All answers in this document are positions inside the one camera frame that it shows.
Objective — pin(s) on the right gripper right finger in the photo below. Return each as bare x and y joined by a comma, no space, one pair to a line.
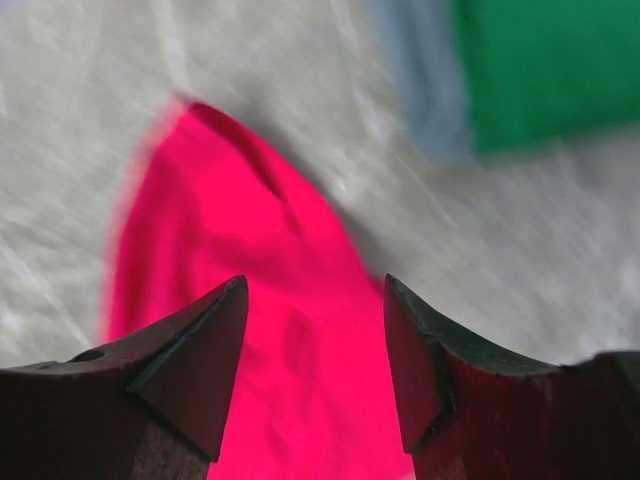
471,409

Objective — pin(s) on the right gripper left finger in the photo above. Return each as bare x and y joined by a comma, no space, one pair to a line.
151,405

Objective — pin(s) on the red t-shirt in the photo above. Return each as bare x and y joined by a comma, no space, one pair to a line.
211,200

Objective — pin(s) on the folded green t-shirt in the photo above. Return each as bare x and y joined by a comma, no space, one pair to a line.
542,70

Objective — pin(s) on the folded grey-blue t-shirt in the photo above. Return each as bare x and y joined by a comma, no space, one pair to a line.
418,38

